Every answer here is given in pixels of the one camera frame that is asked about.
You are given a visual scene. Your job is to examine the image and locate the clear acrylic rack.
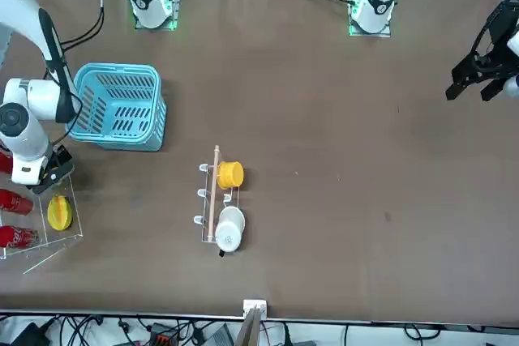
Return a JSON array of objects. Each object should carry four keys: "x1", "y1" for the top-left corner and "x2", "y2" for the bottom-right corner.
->
[{"x1": 0, "y1": 159, "x2": 85, "y2": 275}]

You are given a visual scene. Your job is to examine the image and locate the red cola drink bottle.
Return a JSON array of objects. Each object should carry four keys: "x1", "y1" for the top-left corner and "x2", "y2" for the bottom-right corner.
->
[
  {"x1": 0, "y1": 224, "x2": 40, "y2": 249},
  {"x1": 0, "y1": 188, "x2": 33, "y2": 216},
  {"x1": 0, "y1": 150, "x2": 15, "y2": 175}
]

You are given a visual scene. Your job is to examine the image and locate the white wire cup rack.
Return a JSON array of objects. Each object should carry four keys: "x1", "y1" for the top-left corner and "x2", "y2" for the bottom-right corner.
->
[{"x1": 193, "y1": 144, "x2": 247, "y2": 246}]

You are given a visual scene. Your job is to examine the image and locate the aluminium camera post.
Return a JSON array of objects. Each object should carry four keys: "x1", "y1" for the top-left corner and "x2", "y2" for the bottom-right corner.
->
[{"x1": 236, "y1": 307, "x2": 264, "y2": 346}]

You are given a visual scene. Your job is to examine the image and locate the yellow starfruit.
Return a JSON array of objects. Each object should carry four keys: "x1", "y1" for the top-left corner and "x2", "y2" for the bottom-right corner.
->
[{"x1": 46, "y1": 194, "x2": 75, "y2": 232}]

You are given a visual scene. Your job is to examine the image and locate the orange black electronic device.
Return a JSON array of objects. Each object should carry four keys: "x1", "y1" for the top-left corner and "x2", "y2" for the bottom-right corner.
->
[{"x1": 148, "y1": 323, "x2": 179, "y2": 346}]

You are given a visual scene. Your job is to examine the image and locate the large black power brick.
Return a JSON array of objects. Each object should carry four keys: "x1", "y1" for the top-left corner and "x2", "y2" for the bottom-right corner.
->
[{"x1": 7, "y1": 321, "x2": 52, "y2": 346}]

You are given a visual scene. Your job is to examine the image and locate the white post bracket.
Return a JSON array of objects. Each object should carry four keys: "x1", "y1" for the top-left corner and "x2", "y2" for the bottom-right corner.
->
[{"x1": 242, "y1": 299, "x2": 269, "y2": 318}]

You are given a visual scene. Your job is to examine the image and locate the yellow cup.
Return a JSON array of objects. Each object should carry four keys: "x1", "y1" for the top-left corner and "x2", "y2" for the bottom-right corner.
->
[{"x1": 217, "y1": 160, "x2": 245, "y2": 190}]

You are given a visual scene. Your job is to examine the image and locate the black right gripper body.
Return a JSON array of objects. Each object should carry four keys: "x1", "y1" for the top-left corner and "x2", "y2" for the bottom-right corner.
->
[{"x1": 47, "y1": 143, "x2": 75, "y2": 169}]

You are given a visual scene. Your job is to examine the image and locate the white cup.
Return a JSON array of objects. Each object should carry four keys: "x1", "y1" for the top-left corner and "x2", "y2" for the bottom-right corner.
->
[{"x1": 214, "y1": 205, "x2": 247, "y2": 258}]

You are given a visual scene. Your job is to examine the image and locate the light blue plastic basket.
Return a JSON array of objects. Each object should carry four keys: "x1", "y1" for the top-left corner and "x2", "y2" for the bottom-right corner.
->
[{"x1": 64, "y1": 62, "x2": 168, "y2": 152}]

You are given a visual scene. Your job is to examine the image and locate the grey power adapter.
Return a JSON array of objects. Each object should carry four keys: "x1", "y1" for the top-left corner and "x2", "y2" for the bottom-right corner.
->
[{"x1": 204, "y1": 324, "x2": 235, "y2": 346}]

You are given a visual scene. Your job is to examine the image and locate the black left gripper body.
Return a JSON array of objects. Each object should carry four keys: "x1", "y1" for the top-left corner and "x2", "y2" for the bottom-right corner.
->
[{"x1": 470, "y1": 0, "x2": 519, "y2": 79}]

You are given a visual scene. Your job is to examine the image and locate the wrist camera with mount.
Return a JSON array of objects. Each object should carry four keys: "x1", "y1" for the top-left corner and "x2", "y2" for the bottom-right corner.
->
[{"x1": 30, "y1": 160, "x2": 76, "y2": 196}]

